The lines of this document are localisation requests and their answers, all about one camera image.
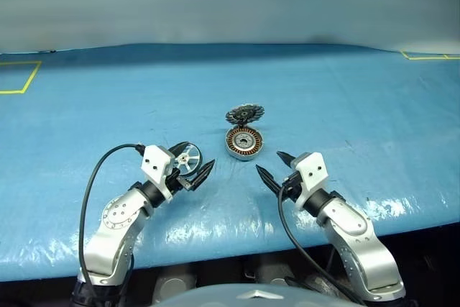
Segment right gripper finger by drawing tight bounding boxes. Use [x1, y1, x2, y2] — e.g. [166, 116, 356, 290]
[275, 150, 299, 171]
[254, 164, 280, 196]

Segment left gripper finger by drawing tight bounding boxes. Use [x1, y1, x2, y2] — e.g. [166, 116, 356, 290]
[185, 158, 216, 193]
[167, 141, 191, 160]

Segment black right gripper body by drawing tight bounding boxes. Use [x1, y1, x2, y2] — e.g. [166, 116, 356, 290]
[276, 172, 303, 203]

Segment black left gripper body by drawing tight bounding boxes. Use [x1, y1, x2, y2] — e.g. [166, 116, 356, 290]
[165, 169, 193, 196]

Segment silver spoked motor cover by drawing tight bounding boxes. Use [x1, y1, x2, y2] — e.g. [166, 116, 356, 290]
[173, 142, 204, 179]

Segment silver motor stator copper windings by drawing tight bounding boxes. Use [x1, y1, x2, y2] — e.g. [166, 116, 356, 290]
[225, 127, 266, 161]

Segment black toothed rotor disc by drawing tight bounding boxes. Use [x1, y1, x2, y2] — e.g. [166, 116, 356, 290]
[225, 104, 266, 127]

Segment blue plastic table cover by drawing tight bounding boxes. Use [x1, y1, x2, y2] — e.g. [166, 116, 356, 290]
[0, 43, 460, 281]

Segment grey rounded block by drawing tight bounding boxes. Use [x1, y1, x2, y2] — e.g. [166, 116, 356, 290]
[244, 267, 292, 288]
[152, 270, 197, 306]

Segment dark lumpy shape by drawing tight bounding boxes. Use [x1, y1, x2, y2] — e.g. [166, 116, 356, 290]
[301, 274, 346, 299]

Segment grey robot torso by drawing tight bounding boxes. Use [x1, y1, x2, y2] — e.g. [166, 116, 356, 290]
[172, 283, 324, 307]

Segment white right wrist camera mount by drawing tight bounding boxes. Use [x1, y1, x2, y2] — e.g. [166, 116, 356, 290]
[293, 152, 331, 211]

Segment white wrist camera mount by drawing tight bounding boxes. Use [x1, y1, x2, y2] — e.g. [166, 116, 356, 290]
[141, 145, 178, 203]
[293, 152, 331, 211]

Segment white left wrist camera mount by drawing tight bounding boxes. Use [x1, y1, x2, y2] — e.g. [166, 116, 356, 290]
[141, 145, 178, 203]

